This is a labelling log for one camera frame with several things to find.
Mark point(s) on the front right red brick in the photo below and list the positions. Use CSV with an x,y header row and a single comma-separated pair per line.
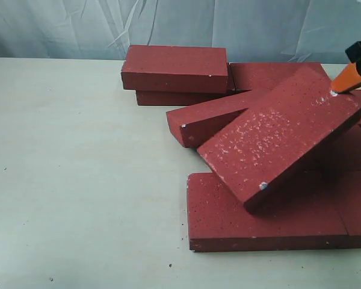
x,y
347,198

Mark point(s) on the angled red brick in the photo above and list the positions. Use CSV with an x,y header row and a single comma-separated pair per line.
x,y
193,125

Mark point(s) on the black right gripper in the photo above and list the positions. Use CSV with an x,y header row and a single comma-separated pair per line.
x,y
350,77

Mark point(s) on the front left red brick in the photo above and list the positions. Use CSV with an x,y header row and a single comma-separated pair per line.
x,y
301,215

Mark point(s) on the lower back red brick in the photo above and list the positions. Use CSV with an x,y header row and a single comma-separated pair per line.
x,y
148,98

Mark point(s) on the top stacked red brick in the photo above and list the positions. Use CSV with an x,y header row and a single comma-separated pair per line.
x,y
175,69

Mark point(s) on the speckled white-flecked red brick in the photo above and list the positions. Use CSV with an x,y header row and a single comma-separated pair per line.
x,y
279,135

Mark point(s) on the white fabric backdrop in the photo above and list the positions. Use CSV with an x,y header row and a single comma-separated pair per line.
x,y
292,31

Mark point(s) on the back right red brick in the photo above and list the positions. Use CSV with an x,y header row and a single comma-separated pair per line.
x,y
266,75

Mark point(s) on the center right red brick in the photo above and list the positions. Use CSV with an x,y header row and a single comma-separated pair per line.
x,y
340,157

